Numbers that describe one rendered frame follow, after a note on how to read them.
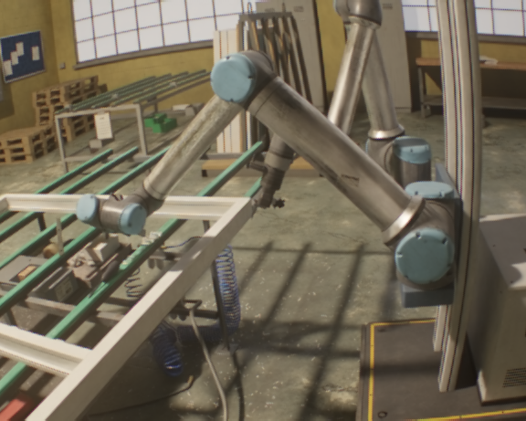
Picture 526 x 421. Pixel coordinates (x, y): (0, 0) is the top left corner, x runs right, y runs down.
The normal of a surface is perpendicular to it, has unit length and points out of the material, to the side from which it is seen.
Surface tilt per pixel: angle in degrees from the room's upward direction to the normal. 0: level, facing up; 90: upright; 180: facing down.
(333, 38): 90
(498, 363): 90
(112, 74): 90
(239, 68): 85
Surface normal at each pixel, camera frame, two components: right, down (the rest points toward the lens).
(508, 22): -0.31, 0.37
